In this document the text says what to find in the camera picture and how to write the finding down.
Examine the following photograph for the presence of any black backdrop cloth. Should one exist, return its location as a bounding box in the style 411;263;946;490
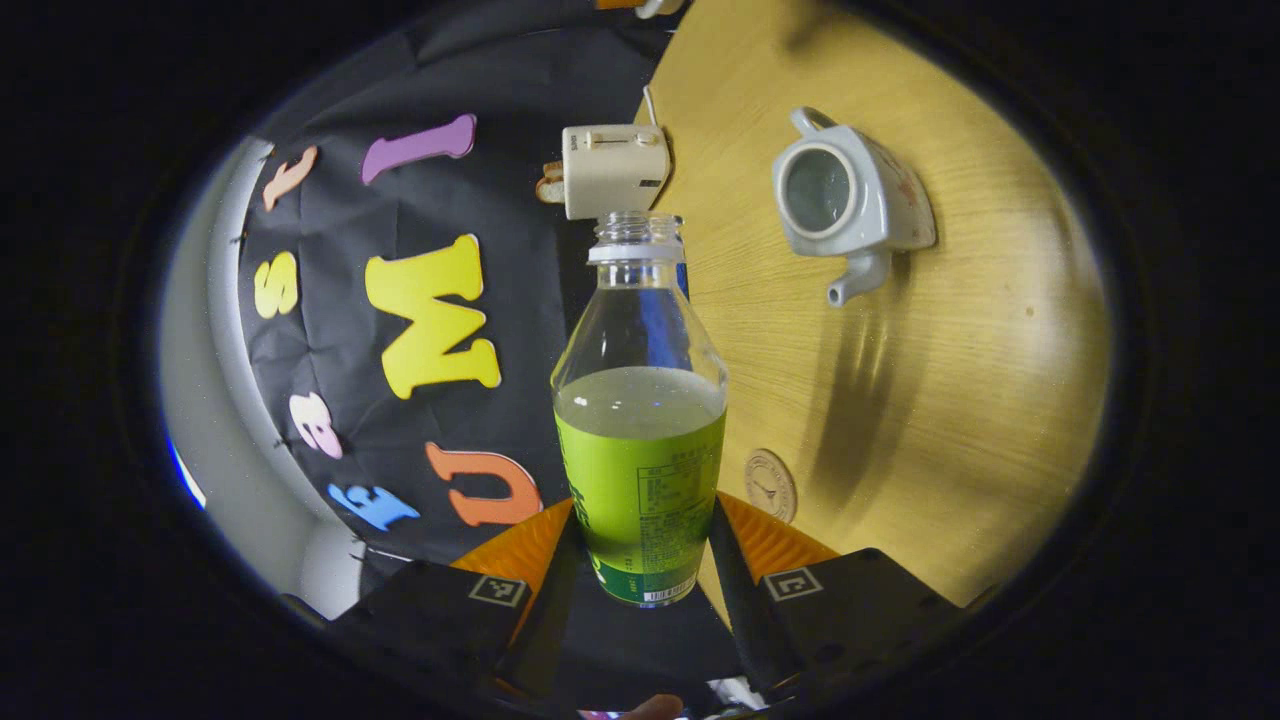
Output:
235;0;746;713

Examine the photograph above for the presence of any white toaster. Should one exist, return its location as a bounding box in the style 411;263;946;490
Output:
561;123;673;222

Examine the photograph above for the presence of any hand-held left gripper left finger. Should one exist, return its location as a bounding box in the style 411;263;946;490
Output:
328;497;602;703

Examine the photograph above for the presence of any white teapot-shaped teacup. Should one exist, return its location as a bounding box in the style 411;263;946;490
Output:
770;105;939;309

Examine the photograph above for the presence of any green label water bottle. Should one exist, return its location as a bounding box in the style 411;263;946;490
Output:
549;210;730;609

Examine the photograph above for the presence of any round wooden coaster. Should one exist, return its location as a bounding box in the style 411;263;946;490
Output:
742;447;799;526

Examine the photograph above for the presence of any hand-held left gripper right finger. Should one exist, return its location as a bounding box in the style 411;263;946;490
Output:
706;490;967;702

